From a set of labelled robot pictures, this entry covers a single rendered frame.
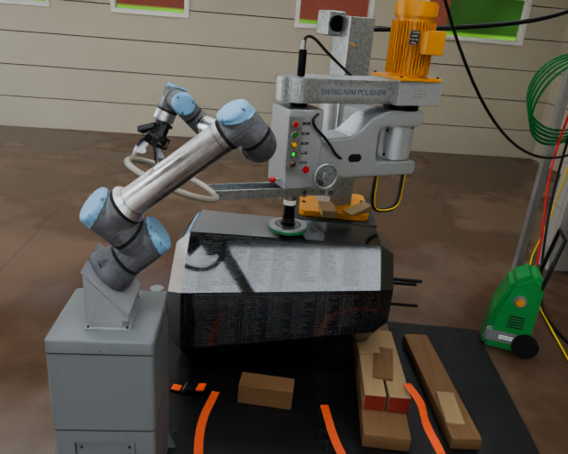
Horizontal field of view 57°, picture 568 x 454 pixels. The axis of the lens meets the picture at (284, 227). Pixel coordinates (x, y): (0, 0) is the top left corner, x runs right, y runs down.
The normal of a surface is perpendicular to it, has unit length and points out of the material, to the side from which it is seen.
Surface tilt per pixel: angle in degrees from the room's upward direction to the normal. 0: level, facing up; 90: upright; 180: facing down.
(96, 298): 90
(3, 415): 0
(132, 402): 90
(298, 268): 45
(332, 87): 90
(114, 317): 90
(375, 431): 0
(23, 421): 0
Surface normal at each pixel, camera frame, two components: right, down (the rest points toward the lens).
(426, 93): 0.42, 0.37
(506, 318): -0.31, 0.33
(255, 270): 0.06, -0.39
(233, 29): 0.07, 0.38
